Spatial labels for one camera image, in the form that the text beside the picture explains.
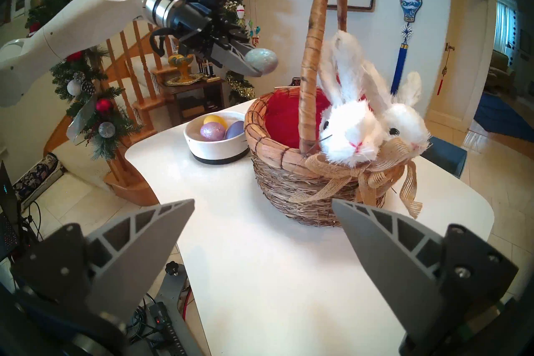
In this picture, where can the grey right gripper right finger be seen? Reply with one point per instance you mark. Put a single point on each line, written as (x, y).
(396, 259)

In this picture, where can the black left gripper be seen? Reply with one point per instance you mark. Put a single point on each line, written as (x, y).
(196, 25)

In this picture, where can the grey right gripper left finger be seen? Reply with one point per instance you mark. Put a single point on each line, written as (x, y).
(133, 251)

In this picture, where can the blue glitter easter egg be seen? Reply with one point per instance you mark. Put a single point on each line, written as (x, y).
(265, 60)

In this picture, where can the pink glitter easter egg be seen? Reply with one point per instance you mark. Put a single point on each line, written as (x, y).
(212, 131)

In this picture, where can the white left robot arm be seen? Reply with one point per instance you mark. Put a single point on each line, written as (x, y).
(83, 21)

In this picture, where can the yellow easter egg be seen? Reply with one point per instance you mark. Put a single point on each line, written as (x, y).
(215, 119)

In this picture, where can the matte purple easter egg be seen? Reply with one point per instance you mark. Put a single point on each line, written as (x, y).
(235, 130)

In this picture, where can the yellow ceramic vase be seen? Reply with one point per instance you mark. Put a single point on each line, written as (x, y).
(182, 65)

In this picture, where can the brass plate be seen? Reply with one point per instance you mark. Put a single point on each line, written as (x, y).
(185, 80)

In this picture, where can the dark wooden side table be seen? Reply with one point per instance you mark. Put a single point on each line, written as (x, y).
(192, 90)

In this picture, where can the wooden staircase banister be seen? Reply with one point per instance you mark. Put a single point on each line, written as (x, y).
(125, 188)

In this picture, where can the red tulle fabric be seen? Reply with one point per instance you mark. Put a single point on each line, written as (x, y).
(283, 117)

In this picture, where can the black power strip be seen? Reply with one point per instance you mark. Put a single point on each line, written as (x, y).
(167, 330)

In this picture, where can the burlap ribbon bow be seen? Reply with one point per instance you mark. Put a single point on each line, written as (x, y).
(367, 176)

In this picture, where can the white bowl with black base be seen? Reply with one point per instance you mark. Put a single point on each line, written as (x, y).
(217, 148)

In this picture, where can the green christmas garland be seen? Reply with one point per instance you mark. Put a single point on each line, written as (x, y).
(108, 142)

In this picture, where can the blue storage box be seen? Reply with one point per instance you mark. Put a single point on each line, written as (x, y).
(444, 155)

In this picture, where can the patterned runner rug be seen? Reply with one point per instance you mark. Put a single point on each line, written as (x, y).
(37, 176)

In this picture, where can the silver bauble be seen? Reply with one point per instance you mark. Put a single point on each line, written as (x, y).
(107, 130)

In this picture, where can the black laptop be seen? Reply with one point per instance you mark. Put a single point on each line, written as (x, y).
(8, 209)

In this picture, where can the large white plush bunny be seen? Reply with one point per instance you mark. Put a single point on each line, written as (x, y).
(350, 134)

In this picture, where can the small white plush bunny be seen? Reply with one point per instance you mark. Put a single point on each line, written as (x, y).
(406, 121)

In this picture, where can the red bauble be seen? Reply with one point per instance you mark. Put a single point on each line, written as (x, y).
(104, 105)

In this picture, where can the red knot tassel charm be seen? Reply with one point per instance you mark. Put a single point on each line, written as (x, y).
(439, 88)

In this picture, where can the vase pendant with blue tassel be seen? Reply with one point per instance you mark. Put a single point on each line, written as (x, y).
(411, 5)

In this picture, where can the blue floor rug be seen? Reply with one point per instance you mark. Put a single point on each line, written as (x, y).
(500, 115)

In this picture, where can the beige armchair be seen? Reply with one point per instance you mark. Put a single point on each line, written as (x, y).
(500, 69)

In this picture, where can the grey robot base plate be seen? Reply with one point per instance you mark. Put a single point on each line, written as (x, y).
(175, 296)

